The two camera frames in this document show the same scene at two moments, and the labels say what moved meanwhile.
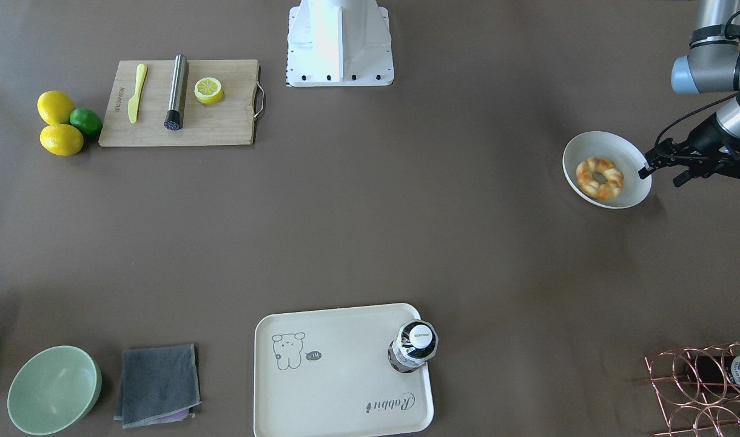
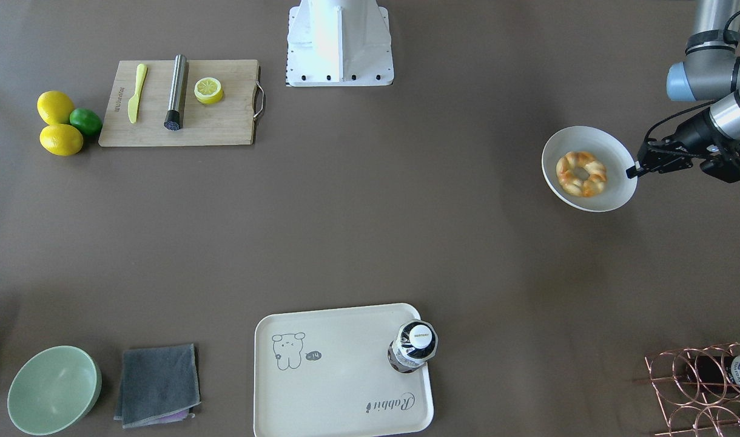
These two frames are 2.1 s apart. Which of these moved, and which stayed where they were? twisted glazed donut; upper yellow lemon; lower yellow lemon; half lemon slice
Moved: twisted glazed donut
Stayed: lower yellow lemon; half lemon slice; upper yellow lemon
